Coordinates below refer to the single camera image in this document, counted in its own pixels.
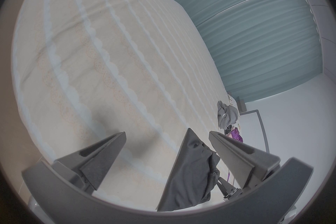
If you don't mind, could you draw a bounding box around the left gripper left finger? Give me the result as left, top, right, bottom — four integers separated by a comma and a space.
53, 132, 127, 191

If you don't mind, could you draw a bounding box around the white printed pillow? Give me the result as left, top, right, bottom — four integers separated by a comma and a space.
227, 93, 241, 113

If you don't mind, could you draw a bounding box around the purple garment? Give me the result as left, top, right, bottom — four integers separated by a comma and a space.
226, 127, 244, 184

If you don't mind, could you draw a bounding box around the grey garment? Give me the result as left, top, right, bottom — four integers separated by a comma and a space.
216, 100, 239, 129

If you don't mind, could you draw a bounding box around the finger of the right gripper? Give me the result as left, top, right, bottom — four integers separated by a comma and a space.
217, 177, 236, 193

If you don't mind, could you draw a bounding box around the bed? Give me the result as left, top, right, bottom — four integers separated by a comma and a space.
10, 0, 271, 213

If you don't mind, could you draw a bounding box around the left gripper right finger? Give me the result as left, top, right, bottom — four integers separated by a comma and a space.
209, 131, 282, 190

